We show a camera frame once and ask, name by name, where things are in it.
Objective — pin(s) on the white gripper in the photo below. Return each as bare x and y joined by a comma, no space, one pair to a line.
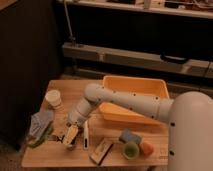
78,115

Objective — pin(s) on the small metal cup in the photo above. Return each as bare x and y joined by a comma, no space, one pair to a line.
70,144

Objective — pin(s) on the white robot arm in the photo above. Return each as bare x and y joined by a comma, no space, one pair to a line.
189,117

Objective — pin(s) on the white paper cup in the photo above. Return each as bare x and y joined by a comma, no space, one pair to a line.
53,97

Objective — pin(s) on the green plastic cup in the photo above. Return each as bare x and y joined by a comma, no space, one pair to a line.
130,150

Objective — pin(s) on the blue grey folded cloth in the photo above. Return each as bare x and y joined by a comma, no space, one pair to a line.
39,122

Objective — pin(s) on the wooden block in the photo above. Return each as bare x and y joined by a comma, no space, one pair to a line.
100,152

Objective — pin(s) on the blue sponge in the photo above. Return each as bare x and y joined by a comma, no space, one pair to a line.
127,136

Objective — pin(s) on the orange toy block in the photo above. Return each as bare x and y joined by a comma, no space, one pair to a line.
146,148

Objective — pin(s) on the yellow plastic bin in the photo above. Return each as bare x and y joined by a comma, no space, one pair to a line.
131,87

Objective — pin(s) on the wooden shelf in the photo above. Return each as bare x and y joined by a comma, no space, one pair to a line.
139,8

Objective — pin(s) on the white handled brush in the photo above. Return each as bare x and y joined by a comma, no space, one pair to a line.
86,135

